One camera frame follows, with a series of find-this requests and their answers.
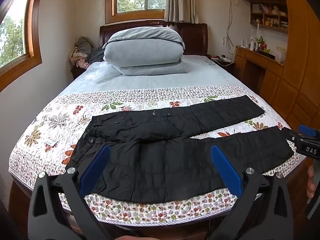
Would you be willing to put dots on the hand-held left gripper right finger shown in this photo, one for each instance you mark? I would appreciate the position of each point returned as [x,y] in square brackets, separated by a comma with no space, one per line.
[225,167]

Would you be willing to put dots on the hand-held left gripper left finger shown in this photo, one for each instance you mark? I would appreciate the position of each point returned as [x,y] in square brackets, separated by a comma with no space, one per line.
[96,167]

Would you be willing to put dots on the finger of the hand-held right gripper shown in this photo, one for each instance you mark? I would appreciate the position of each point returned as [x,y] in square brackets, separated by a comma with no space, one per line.
[307,130]
[290,136]

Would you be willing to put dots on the black pants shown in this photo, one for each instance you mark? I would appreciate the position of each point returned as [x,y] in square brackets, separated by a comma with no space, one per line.
[162,170]

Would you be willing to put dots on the person's right hand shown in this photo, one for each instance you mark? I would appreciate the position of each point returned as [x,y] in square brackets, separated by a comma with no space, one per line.
[311,182]

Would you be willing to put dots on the white paper tag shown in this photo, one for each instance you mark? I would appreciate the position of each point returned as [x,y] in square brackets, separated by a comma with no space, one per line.
[51,142]

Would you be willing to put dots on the floral quilt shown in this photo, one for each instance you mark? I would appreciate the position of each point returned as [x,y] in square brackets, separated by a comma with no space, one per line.
[62,120]

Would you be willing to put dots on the wooden desk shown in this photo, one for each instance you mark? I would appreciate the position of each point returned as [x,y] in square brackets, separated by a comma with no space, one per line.
[252,67]

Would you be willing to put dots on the wooden wardrobe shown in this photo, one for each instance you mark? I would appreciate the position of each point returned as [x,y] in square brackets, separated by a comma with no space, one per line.
[297,42]

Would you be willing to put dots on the dark cluttered nightstand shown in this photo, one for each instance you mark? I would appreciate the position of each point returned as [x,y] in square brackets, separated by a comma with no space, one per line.
[222,62]

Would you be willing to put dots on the white router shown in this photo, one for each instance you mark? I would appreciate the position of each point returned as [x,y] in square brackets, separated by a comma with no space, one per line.
[245,43]

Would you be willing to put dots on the pile of clothes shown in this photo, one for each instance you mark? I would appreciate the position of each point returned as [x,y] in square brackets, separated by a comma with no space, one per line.
[81,52]

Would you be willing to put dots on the folded light blue duvet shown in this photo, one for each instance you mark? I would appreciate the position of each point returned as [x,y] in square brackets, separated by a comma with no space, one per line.
[142,50]

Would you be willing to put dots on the dark wooden headboard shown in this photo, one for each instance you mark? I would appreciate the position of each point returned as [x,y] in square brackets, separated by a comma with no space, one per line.
[195,40]

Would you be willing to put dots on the large wooden framed window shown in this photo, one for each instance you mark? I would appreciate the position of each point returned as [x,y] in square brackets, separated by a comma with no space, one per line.
[12,35]

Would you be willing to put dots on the beige curtain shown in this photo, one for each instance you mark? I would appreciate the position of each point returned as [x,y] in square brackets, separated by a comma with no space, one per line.
[180,2]

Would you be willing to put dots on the wooden bed frame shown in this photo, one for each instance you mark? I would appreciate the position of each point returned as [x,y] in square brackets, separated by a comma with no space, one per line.
[20,195]

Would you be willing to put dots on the wooden wall shelf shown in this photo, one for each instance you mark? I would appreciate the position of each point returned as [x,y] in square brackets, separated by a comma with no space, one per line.
[270,15]

